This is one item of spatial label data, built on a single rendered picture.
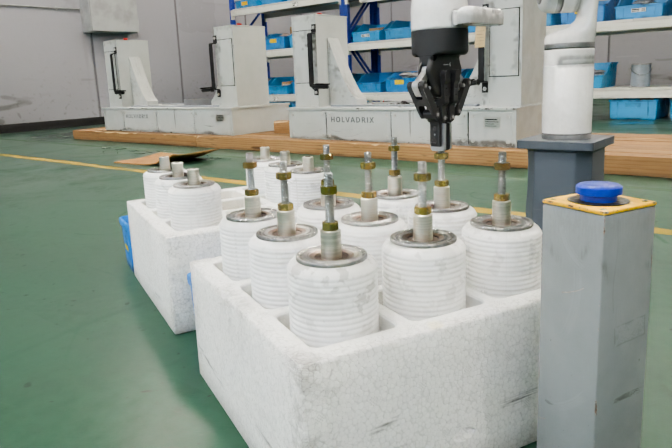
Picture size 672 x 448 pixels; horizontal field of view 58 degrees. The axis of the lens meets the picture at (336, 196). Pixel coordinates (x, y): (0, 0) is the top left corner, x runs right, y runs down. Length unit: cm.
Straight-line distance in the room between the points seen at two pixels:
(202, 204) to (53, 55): 641
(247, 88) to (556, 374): 369
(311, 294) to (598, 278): 27
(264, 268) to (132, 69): 461
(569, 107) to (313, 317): 77
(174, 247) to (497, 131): 210
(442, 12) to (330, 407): 49
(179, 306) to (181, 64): 732
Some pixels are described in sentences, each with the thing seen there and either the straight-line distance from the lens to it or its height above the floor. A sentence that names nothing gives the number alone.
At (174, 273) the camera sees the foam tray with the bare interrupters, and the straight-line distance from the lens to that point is 109.
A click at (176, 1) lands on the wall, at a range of 840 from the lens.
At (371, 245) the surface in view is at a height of 23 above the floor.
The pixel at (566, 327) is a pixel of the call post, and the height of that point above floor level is 20.
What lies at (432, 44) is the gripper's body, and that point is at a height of 47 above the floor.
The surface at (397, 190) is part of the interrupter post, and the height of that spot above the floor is 26.
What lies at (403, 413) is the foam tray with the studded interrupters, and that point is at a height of 10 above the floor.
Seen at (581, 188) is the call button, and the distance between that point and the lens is 59.
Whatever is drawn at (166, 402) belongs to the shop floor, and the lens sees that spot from 92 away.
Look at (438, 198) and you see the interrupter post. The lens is 84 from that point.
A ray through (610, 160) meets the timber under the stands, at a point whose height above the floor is 6.
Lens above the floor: 44
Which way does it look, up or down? 11 degrees down
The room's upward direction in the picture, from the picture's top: 2 degrees counter-clockwise
